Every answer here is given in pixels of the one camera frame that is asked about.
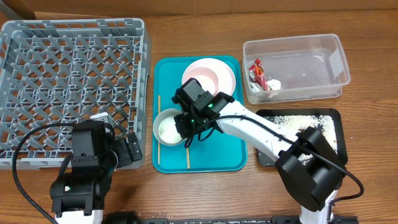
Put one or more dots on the wooden chopstick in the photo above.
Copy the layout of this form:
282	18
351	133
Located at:
158	150
188	158

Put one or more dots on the white rice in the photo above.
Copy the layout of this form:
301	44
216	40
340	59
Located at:
296	123

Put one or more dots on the grey round bowl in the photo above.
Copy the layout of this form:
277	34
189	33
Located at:
159	118

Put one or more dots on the grey plastic dish rack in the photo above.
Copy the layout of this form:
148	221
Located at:
57	72

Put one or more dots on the small pink bowl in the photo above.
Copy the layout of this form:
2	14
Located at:
207	78

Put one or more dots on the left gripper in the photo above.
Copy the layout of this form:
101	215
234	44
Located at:
125	157

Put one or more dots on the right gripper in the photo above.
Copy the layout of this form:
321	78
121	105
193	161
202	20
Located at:
181	125

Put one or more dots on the white napkin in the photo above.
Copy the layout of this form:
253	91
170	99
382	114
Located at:
272	83

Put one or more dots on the large white round plate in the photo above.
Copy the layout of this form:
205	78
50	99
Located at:
226	77

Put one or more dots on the clear plastic waste bin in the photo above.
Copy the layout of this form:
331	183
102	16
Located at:
309	67

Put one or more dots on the white paper cup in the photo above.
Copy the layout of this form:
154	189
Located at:
168	132

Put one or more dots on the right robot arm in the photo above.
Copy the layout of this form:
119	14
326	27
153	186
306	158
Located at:
309	167

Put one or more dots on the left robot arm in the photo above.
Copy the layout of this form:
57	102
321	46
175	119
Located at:
85	176

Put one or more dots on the black rectangular tray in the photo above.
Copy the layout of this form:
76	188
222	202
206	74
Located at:
342	154

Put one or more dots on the red snack wrapper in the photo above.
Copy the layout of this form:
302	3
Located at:
258	71

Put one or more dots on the teal serving tray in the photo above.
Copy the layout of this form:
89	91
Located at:
218	153

